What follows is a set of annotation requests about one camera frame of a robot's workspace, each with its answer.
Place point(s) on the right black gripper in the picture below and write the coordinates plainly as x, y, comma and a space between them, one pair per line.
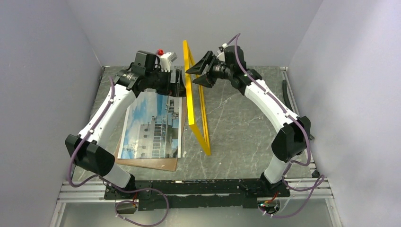
208, 58

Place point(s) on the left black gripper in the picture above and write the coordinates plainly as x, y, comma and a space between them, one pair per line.
179, 90

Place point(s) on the yellow wooden picture frame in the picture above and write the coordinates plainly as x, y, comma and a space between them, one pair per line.
201, 137

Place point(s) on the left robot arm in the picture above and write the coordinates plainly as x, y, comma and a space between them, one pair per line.
87, 148

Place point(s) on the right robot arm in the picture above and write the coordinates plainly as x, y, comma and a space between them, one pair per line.
292, 130

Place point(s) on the building photo print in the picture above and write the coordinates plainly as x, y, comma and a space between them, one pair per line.
153, 128

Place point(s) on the brown backing board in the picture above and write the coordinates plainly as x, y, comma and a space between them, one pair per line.
163, 164

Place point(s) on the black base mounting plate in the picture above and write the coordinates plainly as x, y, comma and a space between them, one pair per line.
175, 194

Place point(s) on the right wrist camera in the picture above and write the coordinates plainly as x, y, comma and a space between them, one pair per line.
221, 53

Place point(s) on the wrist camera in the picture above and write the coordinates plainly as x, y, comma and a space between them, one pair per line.
221, 53
166, 59

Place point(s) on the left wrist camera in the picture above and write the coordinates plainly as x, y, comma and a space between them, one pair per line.
166, 59

